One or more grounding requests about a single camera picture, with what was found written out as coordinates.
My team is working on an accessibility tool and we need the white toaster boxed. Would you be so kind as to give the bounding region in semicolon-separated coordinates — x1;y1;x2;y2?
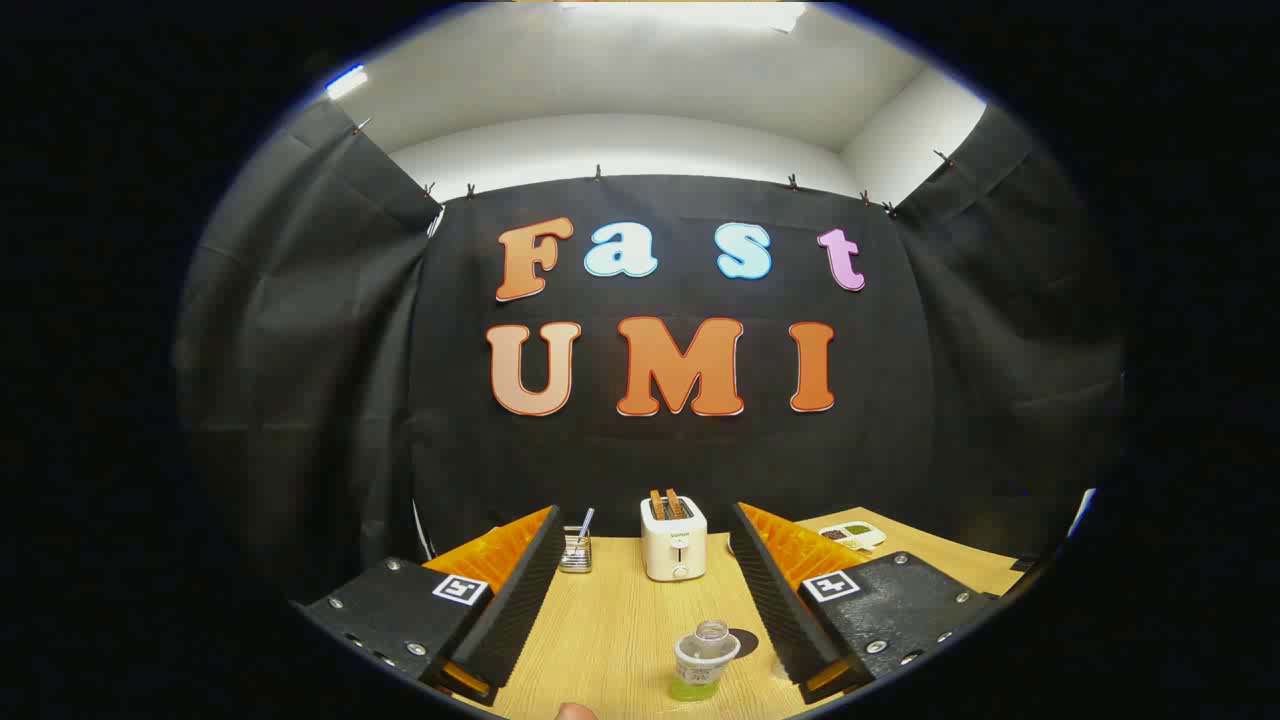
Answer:
640;495;709;583

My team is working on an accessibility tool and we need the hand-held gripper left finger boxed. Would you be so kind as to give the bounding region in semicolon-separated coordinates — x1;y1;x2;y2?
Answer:
290;505;568;708

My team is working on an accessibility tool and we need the clear plastic juice bottle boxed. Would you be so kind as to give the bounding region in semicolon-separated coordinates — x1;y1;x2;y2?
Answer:
672;620;742;702

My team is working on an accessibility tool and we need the black backdrop cloth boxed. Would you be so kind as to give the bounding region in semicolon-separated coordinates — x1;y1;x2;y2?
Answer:
175;95;1126;601

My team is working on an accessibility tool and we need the white divided dish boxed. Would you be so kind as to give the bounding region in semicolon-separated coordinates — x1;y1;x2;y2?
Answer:
818;521;887;552

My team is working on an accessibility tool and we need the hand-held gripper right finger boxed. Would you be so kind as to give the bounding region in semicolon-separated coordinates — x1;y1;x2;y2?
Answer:
728;502;1001;706

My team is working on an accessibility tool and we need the wooden table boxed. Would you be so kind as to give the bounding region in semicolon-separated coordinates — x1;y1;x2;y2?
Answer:
455;507;1026;720

